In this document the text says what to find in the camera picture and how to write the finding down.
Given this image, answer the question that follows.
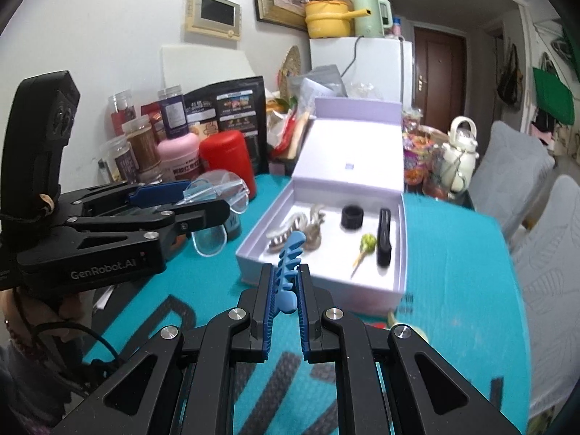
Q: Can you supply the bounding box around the pink lotion bottle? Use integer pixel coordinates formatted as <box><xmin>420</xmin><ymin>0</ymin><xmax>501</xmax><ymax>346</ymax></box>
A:
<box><xmin>157</xmin><ymin>133</ymin><xmax>200</xmax><ymax>181</ymax></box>

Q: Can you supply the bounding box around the beige marbled wavy hair claw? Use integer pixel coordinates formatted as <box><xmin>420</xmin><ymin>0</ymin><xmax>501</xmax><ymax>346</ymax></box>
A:
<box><xmin>304</xmin><ymin>204</ymin><xmax>326</xmax><ymax>252</ymax></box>

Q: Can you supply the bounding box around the green tote bag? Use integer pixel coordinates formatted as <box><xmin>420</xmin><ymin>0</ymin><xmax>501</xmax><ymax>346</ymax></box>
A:
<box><xmin>533</xmin><ymin>68</ymin><xmax>575</xmax><ymax>126</ymax></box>

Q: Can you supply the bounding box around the glass mug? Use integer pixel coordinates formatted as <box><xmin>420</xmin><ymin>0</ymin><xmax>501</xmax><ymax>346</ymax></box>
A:
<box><xmin>422</xmin><ymin>148</ymin><xmax>459</xmax><ymax>201</ymax></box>

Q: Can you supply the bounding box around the woven straw fan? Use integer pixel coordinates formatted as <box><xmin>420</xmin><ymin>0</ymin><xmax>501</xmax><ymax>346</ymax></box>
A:
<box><xmin>277</xmin><ymin>45</ymin><xmax>302</xmax><ymax>100</ymax></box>

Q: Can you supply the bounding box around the yellow saucepan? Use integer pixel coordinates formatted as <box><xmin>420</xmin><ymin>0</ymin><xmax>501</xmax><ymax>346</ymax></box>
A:
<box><xmin>305</xmin><ymin>0</ymin><xmax>372</xmax><ymax>40</ymax></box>

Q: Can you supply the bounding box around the teal bubble mailer mat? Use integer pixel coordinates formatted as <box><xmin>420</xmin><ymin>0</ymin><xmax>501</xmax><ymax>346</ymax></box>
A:
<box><xmin>87</xmin><ymin>194</ymin><xmax>531</xmax><ymax>434</ymax></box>

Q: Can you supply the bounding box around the near grey leaf cushion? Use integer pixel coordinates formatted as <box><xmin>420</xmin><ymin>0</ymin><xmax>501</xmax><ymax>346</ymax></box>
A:
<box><xmin>512</xmin><ymin>175</ymin><xmax>580</xmax><ymax>417</ymax></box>

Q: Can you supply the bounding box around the clear plastic hair clip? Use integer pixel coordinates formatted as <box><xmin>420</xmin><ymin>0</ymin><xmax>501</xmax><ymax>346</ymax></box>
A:
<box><xmin>179</xmin><ymin>170</ymin><xmax>250</xmax><ymax>257</ymax></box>

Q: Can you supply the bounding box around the brown entrance door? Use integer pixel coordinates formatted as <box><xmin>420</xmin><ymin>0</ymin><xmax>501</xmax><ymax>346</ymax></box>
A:
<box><xmin>414</xmin><ymin>26</ymin><xmax>467</xmax><ymax>133</ymax></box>

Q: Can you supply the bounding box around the beige wall intercom panel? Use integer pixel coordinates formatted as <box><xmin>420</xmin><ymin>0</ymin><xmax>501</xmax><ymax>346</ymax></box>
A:
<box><xmin>185</xmin><ymin>0</ymin><xmax>242</xmax><ymax>41</ymax></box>

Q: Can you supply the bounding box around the purple instant noodle cup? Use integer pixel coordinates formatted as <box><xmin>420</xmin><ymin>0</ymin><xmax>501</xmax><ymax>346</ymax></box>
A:
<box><xmin>402</xmin><ymin>126</ymin><xmax>448</xmax><ymax>187</ymax></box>

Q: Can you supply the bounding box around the white mini fridge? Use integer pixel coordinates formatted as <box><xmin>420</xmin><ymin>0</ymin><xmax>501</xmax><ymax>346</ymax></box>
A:
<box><xmin>310</xmin><ymin>36</ymin><xmax>414</xmax><ymax>109</ymax></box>

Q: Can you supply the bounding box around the dark blue bottle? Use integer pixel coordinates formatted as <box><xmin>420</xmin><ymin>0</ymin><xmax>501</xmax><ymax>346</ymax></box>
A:
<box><xmin>157</xmin><ymin>86</ymin><xmax>189</xmax><ymax>140</ymax></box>

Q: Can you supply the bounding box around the yellow green lollipop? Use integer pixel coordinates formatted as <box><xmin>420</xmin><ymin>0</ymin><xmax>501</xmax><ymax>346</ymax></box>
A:
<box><xmin>351</xmin><ymin>234</ymin><xmax>377</xmax><ymax>277</ymax></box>

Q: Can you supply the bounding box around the cream yellow hair claw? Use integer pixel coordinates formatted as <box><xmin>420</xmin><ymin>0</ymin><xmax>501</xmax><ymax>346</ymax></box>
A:
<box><xmin>386</xmin><ymin>309</ymin><xmax>430</xmax><ymax>343</ymax></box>

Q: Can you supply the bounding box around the black snack pouch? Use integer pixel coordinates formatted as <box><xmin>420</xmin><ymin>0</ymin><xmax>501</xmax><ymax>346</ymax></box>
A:
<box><xmin>184</xmin><ymin>76</ymin><xmax>268</xmax><ymax>174</ymax></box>

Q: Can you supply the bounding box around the black ring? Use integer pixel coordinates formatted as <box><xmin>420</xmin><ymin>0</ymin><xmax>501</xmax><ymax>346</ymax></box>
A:
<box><xmin>340</xmin><ymin>204</ymin><xmax>365</xmax><ymax>231</ymax></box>

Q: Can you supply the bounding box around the green electric kettle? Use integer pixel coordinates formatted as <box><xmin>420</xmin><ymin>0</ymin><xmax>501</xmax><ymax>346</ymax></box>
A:
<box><xmin>351</xmin><ymin>0</ymin><xmax>393</xmax><ymax>37</ymax></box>

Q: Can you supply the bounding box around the far grey leaf cushion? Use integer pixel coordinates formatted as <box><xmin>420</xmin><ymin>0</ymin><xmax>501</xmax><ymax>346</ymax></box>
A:
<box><xmin>468</xmin><ymin>121</ymin><xmax>555</xmax><ymax>241</ymax></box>

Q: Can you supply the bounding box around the grey leaf cushion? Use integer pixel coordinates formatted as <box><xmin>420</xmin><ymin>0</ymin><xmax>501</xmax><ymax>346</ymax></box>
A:
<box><xmin>468</xmin><ymin>121</ymin><xmax>555</xmax><ymax>241</ymax></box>
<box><xmin>512</xmin><ymin>175</ymin><xmax>580</xmax><ymax>417</ymax></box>

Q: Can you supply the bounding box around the white striped hair claw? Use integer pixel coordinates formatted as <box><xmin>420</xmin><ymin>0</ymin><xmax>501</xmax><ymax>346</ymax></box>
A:
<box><xmin>265</xmin><ymin>213</ymin><xmax>309</xmax><ymax>253</ymax></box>

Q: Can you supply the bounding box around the open lavender gift box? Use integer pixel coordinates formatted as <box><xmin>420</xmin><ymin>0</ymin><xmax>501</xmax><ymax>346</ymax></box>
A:
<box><xmin>236</xmin><ymin>97</ymin><xmax>408</xmax><ymax>318</ymax></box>

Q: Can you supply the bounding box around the red cylindrical canister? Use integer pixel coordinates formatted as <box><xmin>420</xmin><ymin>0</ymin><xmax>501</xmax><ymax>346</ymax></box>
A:
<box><xmin>199</xmin><ymin>130</ymin><xmax>257</xmax><ymax>199</ymax></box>

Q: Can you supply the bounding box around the black long hair claw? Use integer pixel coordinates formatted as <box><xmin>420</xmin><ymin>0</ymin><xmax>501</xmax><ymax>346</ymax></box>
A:
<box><xmin>377</xmin><ymin>208</ymin><xmax>392</xmax><ymax>268</ymax></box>

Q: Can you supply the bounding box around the blue fishbone clip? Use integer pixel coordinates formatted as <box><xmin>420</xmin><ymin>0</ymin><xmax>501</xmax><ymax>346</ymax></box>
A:
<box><xmin>269</xmin><ymin>231</ymin><xmax>306</xmax><ymax>317</ymax></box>

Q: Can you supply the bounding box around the cream white kettle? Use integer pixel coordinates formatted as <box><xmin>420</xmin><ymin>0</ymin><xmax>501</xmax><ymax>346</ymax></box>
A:
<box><xmin>442</xmin><ymin>116</ymin><xmax>479</xmax><ymax>194</ymax></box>

